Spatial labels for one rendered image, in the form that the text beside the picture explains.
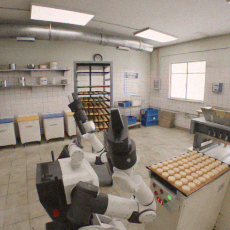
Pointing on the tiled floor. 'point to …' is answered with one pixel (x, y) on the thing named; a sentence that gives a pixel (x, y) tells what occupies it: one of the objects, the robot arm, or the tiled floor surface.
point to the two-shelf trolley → (130, 111)
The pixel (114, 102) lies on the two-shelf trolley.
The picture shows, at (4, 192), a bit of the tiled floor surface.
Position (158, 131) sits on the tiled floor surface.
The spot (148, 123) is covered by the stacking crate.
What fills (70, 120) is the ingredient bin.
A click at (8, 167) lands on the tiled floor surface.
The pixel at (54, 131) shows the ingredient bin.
